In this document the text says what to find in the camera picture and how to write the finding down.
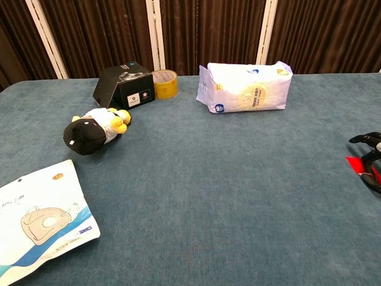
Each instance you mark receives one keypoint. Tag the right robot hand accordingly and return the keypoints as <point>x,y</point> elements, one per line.
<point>372,162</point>

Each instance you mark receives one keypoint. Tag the dark brown curtain panel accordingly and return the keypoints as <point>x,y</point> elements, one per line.
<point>327,35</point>
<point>104,32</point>
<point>211,32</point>
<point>18,44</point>

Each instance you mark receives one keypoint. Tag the white tissue pack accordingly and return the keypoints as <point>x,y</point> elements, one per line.
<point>247,89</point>

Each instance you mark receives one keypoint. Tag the blue felt table cover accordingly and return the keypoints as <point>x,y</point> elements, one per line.
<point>208,193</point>

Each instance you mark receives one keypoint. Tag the yellow packing tape roll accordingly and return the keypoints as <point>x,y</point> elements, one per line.
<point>165,86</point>

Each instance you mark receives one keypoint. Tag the black cardboard box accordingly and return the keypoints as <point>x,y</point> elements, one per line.
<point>131,86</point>

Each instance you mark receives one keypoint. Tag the black yellow penguin plush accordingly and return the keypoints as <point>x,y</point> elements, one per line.
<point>86,135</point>

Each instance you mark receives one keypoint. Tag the white KN95 mask bag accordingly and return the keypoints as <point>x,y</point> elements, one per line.
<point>32,220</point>

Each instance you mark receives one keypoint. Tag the white partition post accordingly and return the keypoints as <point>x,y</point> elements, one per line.
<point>156,35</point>
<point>266,32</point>
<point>47,38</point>

